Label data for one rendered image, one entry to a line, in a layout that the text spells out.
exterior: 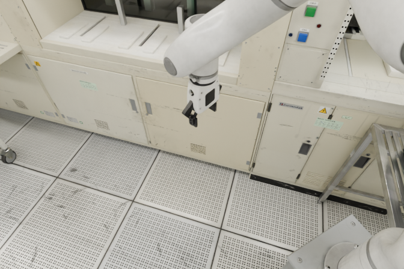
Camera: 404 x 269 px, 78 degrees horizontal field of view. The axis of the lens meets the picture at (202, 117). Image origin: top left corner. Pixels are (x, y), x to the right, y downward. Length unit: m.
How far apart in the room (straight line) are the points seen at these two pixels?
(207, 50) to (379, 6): 0.29
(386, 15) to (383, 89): 1.05
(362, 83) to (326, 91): 0.19
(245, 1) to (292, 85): 0.79
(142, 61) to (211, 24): 0.90
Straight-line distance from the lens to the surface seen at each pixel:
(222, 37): 0.51
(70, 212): 1.92
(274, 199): 1.83
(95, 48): 1.56
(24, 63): 2.02
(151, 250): 1.68
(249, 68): 1.19
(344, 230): 0.99
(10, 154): 2.32
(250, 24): 0.49
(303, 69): 1.18
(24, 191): 2.16
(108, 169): 1.99
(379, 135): 1.32
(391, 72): 1.47
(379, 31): 0.35
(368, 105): 1.31
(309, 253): 0.92
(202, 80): 0.66
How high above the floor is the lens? 1.59
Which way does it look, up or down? 46 degrees down
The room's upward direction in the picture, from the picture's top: straight up
